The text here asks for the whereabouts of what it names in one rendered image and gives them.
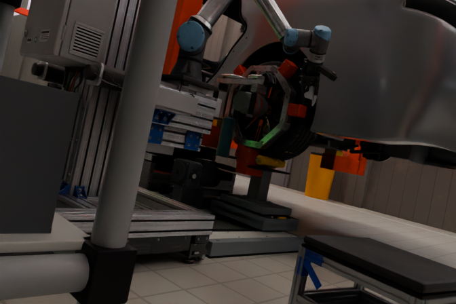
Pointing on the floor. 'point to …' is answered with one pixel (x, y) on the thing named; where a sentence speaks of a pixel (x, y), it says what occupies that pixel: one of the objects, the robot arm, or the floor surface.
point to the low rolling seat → (370, 273)
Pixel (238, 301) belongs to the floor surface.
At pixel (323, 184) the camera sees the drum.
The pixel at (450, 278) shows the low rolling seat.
